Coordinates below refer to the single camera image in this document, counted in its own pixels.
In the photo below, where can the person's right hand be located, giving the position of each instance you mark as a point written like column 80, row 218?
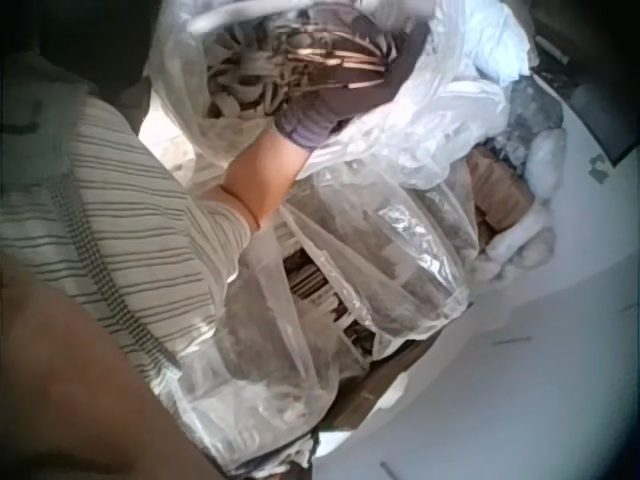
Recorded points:
column 320, row 117

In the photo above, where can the clear plastic bag over box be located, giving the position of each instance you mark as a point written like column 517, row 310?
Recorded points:
column 400, row 260

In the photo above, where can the crumpled white plastic sheet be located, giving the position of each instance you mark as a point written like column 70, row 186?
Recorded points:
column 495, row 35

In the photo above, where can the small grey metal piece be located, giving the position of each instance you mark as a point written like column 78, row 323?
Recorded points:
column 597, row 167

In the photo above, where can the heap of grey metal parts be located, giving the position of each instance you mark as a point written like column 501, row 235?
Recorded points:
column 240, row 80

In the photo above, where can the person's right fingers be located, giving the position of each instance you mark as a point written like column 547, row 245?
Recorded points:
column 407, row 45

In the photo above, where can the thin metal pin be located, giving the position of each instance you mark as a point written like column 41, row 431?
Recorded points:
column 511, row 341

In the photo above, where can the large clear plastic bag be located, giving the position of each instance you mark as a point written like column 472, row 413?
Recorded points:
column 440, row 125

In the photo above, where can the bundle of copper metal strips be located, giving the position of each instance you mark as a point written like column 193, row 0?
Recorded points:
column 335, row 62

